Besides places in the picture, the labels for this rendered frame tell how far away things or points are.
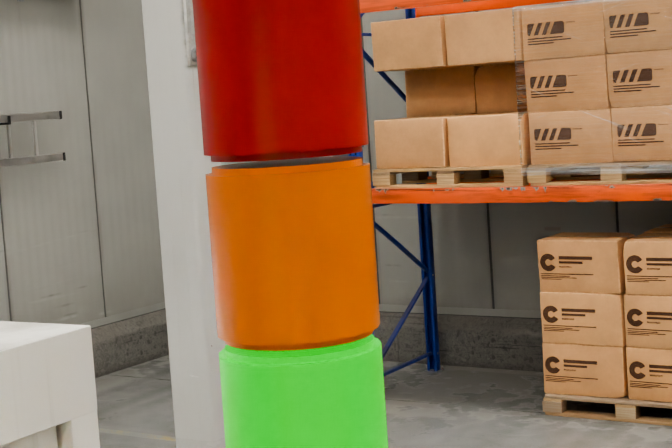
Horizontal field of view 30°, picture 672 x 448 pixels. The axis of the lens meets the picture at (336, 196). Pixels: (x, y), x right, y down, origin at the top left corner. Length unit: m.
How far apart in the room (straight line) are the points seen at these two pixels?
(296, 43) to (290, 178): 0.04
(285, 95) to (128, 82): 11.28
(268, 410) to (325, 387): 0.02
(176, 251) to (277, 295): 2.61
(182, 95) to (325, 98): 2.56
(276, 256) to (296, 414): 0.05
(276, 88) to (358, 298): 0.07
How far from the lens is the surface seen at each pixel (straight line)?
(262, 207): 0.35
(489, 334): 10.28
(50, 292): 10.87
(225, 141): 0.36
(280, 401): 0.36
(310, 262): 0.35
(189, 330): 2.98
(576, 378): 8.76
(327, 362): 0.36
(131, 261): 11.59
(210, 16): 0.36
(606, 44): 8.35
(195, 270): 2.94
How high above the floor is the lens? 2.29
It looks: 5 degrees down
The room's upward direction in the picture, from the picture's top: 4 degrees counter-clockwise
